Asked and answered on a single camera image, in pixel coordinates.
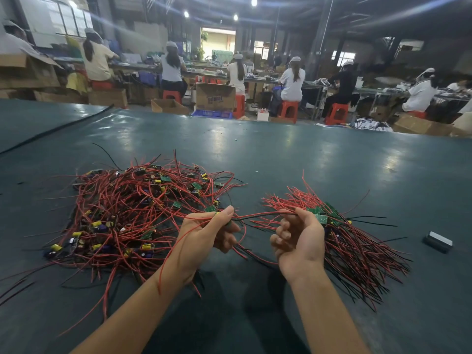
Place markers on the person's right hand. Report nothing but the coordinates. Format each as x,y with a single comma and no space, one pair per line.
299,243

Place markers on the person's left hand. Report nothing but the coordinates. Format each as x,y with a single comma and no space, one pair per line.
199,243

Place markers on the person's right forearm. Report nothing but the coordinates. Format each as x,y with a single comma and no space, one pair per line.
328,317

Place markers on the person's left forearm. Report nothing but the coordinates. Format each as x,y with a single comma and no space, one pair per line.
133,317

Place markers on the dark green table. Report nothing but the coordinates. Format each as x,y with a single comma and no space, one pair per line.
383,166

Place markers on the blue plastic crate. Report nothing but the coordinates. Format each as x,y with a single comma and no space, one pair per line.
212,113

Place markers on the red plastic stool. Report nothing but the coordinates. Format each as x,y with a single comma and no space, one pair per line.
239,106
338,114
172,96
417,114
102,84
289,110

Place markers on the heap of black white items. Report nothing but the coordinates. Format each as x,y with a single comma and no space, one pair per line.
371,124

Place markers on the small black grey block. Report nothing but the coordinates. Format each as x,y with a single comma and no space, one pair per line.
438,242

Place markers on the yellow sack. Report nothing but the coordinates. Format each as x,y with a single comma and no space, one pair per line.
77,82

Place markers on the large open cardboard box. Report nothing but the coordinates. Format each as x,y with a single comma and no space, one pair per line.
28,71

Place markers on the grid window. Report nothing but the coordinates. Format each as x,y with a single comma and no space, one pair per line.
68,18

